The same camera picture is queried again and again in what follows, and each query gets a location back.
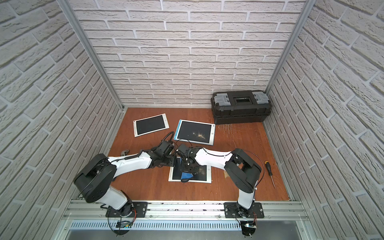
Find black plastic toolbox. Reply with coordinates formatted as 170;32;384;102
211;91;272;125

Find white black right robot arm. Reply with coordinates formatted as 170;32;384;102
176;145;262;218

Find right aluminium corner post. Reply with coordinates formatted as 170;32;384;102
265;0;316;95

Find left aluminium corner post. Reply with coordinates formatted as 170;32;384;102
58;0;124;111

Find orange handled pliers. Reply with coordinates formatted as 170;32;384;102
121;150;130;157

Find aluminium corner post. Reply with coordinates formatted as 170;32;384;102
58;0;124;111
265;0;316;95

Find blue microfiber cloth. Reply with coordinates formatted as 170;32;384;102
181;172;194;183

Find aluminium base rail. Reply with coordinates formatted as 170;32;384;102
62;200;309;231

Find small white drawing tablet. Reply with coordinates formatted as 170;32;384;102
133;114;169;137

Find black yellow screwdriver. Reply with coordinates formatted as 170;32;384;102
265;161;276;189

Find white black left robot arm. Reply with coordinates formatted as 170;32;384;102
74;140;176;217

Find blue framed drawing tablet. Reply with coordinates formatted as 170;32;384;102
174;120;216;146

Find large white drawing tablet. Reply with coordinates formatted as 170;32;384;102
169;163;212;184

